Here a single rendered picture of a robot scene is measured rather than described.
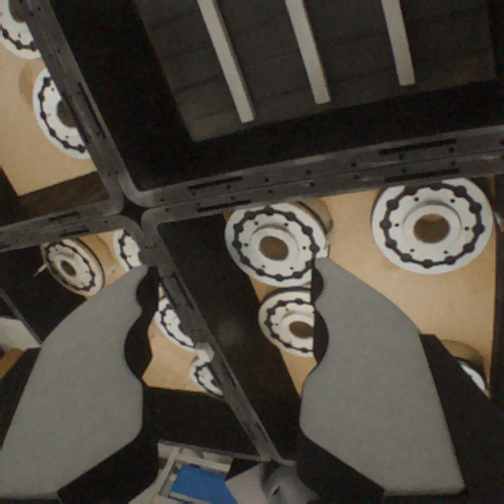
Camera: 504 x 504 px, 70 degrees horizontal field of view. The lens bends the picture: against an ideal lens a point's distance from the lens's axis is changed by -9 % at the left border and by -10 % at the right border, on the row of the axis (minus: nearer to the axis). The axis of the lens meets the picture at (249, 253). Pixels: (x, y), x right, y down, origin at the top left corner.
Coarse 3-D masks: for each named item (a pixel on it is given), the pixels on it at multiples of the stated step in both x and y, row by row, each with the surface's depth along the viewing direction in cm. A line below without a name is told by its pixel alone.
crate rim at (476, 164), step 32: (448, 160) 21; (480, 160) 21; (256, 192) 27; (288, 192) 26; (320, 192) 25; (352, 192) 25; (160, 256) 34; (192, 320) 37; (224, 352) 40; (256, 416) 45
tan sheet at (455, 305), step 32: (352, 224) 37; (352, 256) 39; (384, 256) 38; (480, 256) 35; (256, 288) 46; (384, 288) 40; (416, 288) 39; (448, 288) 38; (480, 288) 37; (416, 320) 42; (448, 320) 40; (480, 320) 39; (288, 352) 51; (480, 352) 41
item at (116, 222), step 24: (120, 216) 32; (0, 240) 41; (24, 240) 39; (48, 240) 38; (144, 240) 33; (0, 288) 48; (168, 288) 36; (192, 336) 39; (240, 408) 45; (240, 456) 53; (264, 456) 51
